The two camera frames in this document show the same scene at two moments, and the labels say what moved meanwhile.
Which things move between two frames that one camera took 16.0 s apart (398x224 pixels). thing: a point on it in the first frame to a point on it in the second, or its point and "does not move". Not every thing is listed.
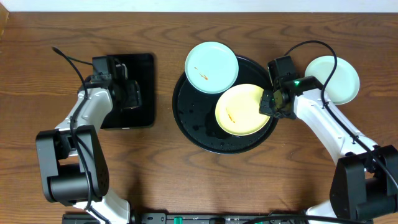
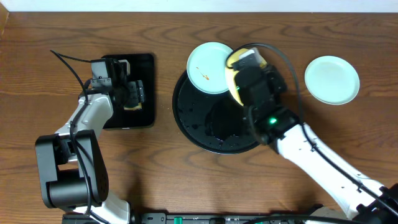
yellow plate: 237,109 to 231,73
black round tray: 194,114 does not move
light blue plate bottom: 343,86 does not move
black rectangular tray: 140,67 does not move
